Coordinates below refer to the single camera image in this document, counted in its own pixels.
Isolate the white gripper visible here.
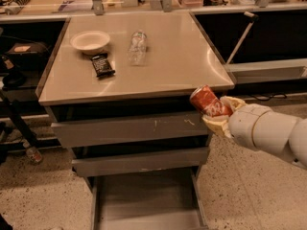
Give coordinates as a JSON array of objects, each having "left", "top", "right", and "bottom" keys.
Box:
[{"left": 202, "top": 96, "right": 272, "bottom": 150}]

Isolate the red coke can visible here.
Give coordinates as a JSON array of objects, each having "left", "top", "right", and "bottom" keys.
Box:
[{"left": 190, "top": 85, "right": 232, "bottom": 117}]

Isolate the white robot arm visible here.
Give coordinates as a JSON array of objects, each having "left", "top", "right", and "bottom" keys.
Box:
[{"left": 202, "top": 97, "right": 307, "bottom": 170}]

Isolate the grey open bottom drawer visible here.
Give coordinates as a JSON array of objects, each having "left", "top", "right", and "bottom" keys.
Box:
[{"left": 90, "top": 168, "right": 209, "bottom": 230}]

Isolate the grey drawer cabinet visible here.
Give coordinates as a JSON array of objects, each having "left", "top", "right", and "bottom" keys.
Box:
[{"left": 36, "top": 11, "right": 233, "bottom": 230}]

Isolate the grey middle drawer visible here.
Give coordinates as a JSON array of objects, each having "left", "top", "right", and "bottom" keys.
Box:
[{"left": 72, "top": 147, "right": 209, "bottom": 177}]

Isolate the grey top drawer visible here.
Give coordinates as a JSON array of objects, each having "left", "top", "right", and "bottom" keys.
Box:
[{"left": 51, "top": 111, "right": 212, "bottom": 148}]

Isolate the clear plastic water bottle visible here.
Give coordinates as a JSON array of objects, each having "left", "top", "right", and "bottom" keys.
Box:
[{"left": 128, "top": 30, "right": 147, "bottom": 65}]

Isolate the black snack bar packet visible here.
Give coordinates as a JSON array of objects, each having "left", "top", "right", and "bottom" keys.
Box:
[{"left": 90, "top": 53, "right": 115, "bottom": 78}]

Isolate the white paper bowl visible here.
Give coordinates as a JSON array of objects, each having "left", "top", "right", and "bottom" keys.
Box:
[{"left": 70, "top": 31, "right": 110, "bottom": 55}]

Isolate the black stand leg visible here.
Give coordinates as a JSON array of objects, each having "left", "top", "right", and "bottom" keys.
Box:
[{"left": 0, "top": 91, "right": 37, "bottom": 147}]

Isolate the black bag with label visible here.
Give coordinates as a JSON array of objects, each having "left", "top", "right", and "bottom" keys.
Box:
[{"left": 5, "top": 42, "right": 49, "bottom": 71}]

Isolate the black cable on floor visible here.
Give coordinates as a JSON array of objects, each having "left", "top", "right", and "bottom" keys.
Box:
[{"left": 248, "top": 93, "right": 288, "bottom": 102}]

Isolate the white stick with black handle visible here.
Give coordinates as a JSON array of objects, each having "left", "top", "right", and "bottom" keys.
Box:
[{"left": 226, "top": 11, "right": 259, "bottom": 64}]

